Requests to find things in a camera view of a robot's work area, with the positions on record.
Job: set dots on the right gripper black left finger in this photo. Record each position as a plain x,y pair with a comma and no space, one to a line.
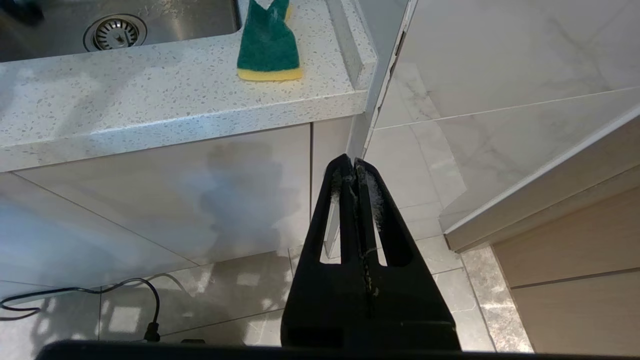
330,300

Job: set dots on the light wood cabinet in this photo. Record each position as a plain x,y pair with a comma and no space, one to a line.
575,240

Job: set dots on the white base cabinet front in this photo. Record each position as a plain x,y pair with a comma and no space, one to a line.
150,200

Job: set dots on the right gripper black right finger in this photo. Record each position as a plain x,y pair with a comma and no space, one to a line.
410,305

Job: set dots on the metal sink drain strainer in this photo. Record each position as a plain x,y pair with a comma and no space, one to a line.
115,32

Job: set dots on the stainless steel sink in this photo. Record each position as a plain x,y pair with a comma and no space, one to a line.
60,20

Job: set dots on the green and yellow sponge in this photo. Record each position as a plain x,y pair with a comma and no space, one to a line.
267,45

